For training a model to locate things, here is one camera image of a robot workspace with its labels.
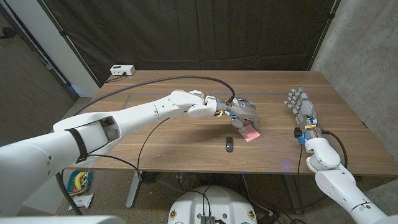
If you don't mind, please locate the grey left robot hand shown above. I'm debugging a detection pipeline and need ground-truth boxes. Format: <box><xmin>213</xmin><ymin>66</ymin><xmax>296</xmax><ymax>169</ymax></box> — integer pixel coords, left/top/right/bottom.
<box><xmin>214</xmin><ymin>97</ymin><xmax>260</xmax><ymax>135</ymax></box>

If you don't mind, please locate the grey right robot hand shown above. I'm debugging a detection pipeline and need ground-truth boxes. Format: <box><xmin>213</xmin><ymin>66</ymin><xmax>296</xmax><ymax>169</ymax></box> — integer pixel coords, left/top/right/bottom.
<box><xmin>282</xmin><ymin>86</ymin><xmax>323</xmax><ymax>146</ymax></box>

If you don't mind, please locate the pink sticky note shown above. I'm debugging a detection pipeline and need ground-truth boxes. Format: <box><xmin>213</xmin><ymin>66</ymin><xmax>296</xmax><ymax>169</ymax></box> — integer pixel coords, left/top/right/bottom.
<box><xmin>238</xmin><ymin>124</ymin><xmax>261</xmax><ymax>143</ymax></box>

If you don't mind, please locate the black backdrop curtain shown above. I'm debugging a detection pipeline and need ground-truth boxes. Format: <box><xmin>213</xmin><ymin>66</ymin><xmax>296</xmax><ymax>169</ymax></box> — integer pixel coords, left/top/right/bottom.
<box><xmin>37</xmin><ymin>0</ymin><xmax>341</xmax><ymax>86</ymax></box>

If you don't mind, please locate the grey table leg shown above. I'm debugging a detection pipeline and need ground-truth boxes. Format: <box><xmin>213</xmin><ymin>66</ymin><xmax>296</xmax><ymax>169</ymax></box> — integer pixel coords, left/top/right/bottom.
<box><xmin>126</xmin><ymin>170</ymin><xmax>142</xmax><ymax>208</ymax></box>
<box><xmin>284</xmin><ymin>174</ymin><xmax>304</xmax><ymax>215</ymax></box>

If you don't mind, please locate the grey tape outline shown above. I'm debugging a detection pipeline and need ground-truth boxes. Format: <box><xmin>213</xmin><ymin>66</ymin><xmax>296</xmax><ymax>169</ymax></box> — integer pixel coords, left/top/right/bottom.
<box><xmin>90</xmin><ymin>91</ymin><xmax>346</xmax><ymax>166</ymax></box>

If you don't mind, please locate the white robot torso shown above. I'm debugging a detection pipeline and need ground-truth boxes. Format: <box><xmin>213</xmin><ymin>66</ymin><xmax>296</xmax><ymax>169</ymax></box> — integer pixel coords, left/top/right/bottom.
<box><xmin>167</xmin><ymin>185</ymin><xmax>258</xmax><ymax>224</ymax></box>

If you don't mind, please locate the black floor fan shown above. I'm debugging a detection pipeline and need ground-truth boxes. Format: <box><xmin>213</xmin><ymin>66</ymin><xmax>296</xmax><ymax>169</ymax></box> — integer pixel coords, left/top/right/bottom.
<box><xmin>139</xmin><ymin>170</ymin><xmax>162</xmax><ymax>184</ymax></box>

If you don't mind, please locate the white power box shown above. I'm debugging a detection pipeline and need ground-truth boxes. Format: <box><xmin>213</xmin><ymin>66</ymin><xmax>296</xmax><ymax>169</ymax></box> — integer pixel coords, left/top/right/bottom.
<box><xmin>109</xmin><ymin>64</ymin><xmax>136</xmax><ymax>77</ymax></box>

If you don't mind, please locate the teal tray with banana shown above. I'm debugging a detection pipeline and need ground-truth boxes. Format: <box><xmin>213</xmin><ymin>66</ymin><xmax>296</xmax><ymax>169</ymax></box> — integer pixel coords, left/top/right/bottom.
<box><xmin>67</xmin><ymin>169</ymin><xmax>93</xmax><ymax>196</ymax></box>

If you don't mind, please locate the white plastic packet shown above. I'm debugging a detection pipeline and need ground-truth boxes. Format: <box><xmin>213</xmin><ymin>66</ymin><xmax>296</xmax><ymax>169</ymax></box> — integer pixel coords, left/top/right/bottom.
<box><xmin>68</xmin><ymin>192</ymin><xmax>94</xmax><ymax>210</ymax></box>

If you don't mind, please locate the white cabinet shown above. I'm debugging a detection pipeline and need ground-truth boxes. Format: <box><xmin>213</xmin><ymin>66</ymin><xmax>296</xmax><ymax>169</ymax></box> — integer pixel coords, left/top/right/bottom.
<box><xmin>23</xmin><ymin>174</ymin><xmax>63</xmax><ymax>215</ymax></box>

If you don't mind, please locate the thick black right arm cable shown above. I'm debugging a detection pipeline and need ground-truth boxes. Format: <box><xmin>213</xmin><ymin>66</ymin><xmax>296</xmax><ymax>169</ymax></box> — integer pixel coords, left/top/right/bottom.
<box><xmin>267</xmin><ymin>129</ymin><xmax>348</xmax><ymax>211</ymax></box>

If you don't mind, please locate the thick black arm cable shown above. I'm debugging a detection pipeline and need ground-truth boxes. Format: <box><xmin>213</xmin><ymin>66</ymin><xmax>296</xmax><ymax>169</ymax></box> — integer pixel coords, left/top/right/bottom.
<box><xmin>55</xmin><ymin>75</ymin><xmax>236</xmax><ymax>216</ymax></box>
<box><xmin>267</xmin><ymin>129</ymin><xmax>348</xmax><ymax>211</ymax></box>

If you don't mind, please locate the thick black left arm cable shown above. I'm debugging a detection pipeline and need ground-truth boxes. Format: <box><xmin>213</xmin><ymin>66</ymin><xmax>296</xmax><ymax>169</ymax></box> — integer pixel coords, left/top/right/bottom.
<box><xmin>55</xmin><ymin>75</ymin><xmax>236</xmax><ymax>216</ymax></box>

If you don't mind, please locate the thin black right hand cable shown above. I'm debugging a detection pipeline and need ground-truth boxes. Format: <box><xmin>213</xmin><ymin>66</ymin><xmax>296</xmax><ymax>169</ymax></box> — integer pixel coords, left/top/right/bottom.
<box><xmin>297</xmin><ymin>143</ymin><xmax>305</xmax><ymax>187</ymax></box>

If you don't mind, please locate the thin black hand cable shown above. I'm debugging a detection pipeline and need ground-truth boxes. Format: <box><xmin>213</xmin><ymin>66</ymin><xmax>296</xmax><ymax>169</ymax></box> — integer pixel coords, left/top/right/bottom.
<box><xmin>86</xmin><ymin>117</ymin><xmax>171</xmax><ymax>224</ymax></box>
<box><xmin>297</xmin><ymin>143</ymin><xmax>305</xmax><ymax>187</ymax></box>

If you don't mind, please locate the black torso cable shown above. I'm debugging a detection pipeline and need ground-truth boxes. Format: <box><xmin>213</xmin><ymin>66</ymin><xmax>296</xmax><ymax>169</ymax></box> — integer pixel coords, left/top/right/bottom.
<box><xmin>186</xmin><ymin>185</ymin><xmax>215</xmax><ymax>218</ymax></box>

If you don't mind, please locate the thin black left hand cable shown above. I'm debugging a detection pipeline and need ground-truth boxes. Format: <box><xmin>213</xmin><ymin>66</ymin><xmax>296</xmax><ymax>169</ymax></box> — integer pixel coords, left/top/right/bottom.
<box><xmin>86</xmin><ymin>117</ymin><xmax>171</xmax><ymax>224</ymax></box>

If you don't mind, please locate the black power box cable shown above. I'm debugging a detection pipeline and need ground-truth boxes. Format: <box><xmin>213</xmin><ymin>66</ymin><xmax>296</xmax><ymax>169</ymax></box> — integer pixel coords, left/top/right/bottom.
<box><xmin>104</xmin><ymin>72</ymin><xmax>127</xmax><ymax>83</ymax></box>

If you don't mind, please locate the black door handle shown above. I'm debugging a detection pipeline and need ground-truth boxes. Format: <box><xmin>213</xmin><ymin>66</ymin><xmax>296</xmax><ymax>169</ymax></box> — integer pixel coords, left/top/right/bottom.
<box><xmin>0</xmin><ymin>26</ymin><xmax>18</xmax><ymax>40</ymax></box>

